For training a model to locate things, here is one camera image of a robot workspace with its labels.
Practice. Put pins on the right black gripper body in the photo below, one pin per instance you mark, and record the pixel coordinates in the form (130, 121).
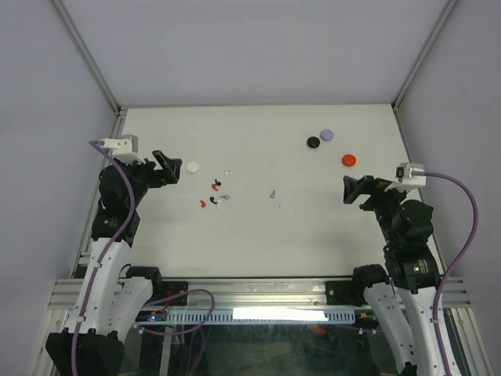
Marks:
(380, 201)

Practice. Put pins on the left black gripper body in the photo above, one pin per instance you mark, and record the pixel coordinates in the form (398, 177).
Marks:
(143, 176)

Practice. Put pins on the white earbud charging case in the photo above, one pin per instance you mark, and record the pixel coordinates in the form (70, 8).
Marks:
(192, 167)

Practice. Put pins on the red earbud charging case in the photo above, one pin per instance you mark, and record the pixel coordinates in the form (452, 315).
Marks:
(349, 160)

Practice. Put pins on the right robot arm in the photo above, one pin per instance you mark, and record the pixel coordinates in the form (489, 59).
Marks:
(402, 292)

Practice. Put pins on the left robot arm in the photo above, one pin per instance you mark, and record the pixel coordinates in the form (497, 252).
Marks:
(92, 340)

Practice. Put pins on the purple earbud charging case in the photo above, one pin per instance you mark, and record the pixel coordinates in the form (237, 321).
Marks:
(326, 135)

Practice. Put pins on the black earbud charging case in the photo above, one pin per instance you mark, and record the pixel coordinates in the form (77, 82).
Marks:
(313, 142)

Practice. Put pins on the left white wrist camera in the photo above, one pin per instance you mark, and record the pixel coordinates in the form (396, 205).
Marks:
(124, 149)

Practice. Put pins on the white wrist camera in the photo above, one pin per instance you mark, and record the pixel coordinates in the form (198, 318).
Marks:
(409, 177)
(124, 149)

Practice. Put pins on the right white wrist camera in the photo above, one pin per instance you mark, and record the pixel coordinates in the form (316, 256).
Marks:
(409, 177)

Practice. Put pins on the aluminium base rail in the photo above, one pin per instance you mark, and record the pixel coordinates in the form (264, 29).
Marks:
(296, 293)

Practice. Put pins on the slotted cable duct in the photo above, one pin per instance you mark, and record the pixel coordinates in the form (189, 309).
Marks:
(250, 316)

